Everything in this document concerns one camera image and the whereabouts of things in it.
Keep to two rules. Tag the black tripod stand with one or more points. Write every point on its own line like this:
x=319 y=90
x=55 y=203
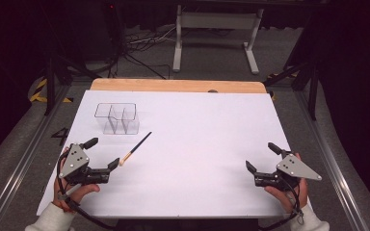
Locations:
x=51 y=80
x=313 y=93

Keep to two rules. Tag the dark equipment with red light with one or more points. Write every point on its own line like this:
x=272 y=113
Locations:
x=112 y=29

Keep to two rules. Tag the person's left hand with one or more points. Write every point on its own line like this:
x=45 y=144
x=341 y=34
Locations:
x=83 y=191

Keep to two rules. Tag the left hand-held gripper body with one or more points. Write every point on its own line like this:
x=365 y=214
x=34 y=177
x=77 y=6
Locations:
x=74 y=160

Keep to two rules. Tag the white metal stand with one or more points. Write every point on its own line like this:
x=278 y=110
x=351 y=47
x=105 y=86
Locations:
x=218 y=20

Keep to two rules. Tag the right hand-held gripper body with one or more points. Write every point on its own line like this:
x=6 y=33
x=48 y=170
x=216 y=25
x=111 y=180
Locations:
x=294 y=168

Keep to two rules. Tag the clear plastic compartment organizer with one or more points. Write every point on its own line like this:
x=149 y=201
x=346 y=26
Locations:
x=122 y=126

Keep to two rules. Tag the white table cover board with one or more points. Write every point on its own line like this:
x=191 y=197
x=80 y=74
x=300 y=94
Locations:
x=189 y=160

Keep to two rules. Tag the yellow black floor tape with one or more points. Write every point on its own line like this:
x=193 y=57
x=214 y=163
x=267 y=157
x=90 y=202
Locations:
x=40 y=85

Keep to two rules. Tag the black floor tape mark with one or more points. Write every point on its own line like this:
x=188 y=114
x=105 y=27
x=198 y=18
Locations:
x=62 y=134

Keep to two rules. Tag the person's right hand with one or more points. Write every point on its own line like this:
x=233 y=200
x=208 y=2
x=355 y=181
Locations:
x=285 y=200

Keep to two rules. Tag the aluminium floor rail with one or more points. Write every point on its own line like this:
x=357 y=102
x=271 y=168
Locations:
x=330 y=166
x=22 y=163

